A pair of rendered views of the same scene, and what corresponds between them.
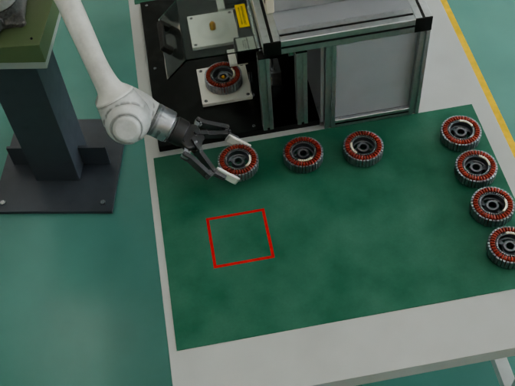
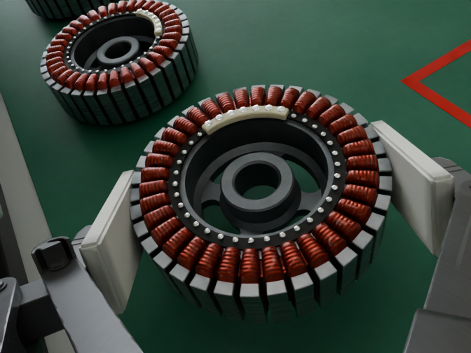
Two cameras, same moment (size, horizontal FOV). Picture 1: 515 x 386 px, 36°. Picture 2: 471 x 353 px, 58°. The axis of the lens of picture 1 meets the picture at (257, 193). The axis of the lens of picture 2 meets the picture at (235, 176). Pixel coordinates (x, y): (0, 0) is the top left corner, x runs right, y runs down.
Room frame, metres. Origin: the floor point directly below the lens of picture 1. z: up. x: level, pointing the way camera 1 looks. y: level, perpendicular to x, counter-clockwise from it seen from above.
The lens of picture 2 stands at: (1.42, 0.15, 0.95)
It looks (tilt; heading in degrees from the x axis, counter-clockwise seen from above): 51 degrees down; 257
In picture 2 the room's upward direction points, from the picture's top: 16 degrees counter-clockwise
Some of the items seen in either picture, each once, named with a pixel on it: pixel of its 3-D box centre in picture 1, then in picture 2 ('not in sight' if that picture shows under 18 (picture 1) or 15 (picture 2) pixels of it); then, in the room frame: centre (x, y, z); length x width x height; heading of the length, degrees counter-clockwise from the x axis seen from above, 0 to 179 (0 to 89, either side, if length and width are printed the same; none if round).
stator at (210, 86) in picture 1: (223, 77); not in sight; (1.71, 0.07, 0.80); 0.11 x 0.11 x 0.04
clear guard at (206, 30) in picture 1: (221, 31); not in sight; (1.66, 0.06, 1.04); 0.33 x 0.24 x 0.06; 95
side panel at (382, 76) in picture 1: (373, 78); not in sight; (1.54, -0.35, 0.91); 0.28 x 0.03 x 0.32; 95
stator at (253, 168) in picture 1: (238, 162); (258, 190); (1.39, 0.04, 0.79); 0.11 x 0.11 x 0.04
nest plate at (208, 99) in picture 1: (224, 83); not in sight; (1.71, 0.07, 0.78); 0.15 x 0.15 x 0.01; 5
